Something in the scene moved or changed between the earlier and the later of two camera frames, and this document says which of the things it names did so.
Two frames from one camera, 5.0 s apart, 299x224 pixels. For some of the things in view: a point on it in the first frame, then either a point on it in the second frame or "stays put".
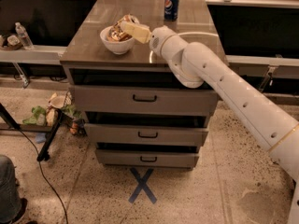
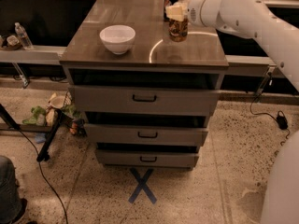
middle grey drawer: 147,133 stays put
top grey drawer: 145,100 stays put
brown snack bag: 118,34 to 177,30
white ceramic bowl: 118,48 stays put
